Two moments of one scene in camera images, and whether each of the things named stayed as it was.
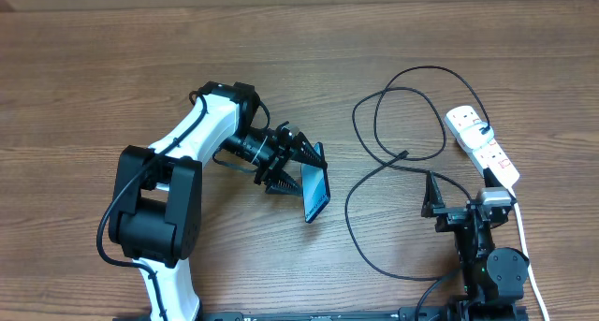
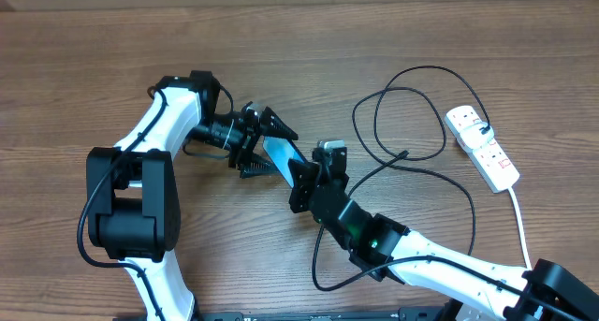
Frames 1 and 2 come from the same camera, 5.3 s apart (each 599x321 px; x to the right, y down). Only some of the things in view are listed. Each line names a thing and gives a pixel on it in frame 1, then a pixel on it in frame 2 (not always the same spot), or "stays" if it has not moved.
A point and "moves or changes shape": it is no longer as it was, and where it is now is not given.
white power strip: x=485 y=157 stays
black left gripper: x=280 y=156 → x=252 y=134
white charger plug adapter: x=476 y=136 stays
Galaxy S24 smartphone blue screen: x=314 y=186 moves or changes shape
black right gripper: x=450 y=216 → x=303 y=185
